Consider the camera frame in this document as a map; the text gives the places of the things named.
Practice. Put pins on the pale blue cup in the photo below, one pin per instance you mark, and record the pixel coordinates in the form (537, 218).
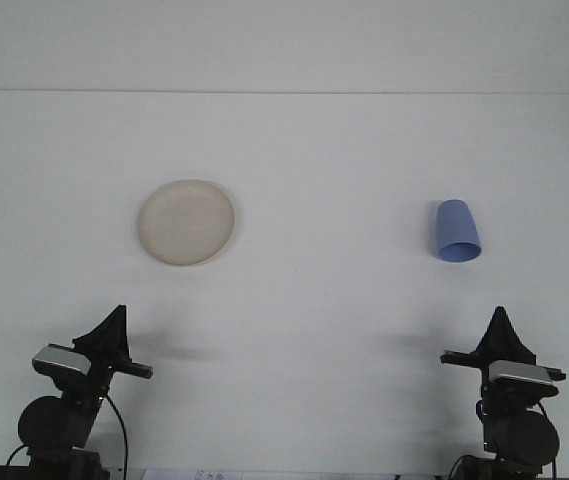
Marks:
(456, 225)

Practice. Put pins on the pale round plate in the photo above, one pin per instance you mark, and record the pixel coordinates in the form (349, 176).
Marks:
(186, 222)

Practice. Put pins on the white printed paper sheet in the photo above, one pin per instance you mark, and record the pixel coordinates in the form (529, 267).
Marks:
(184, 476)

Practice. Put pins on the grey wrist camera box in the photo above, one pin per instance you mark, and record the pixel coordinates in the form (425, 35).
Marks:
(519, 372)
(59, 359)

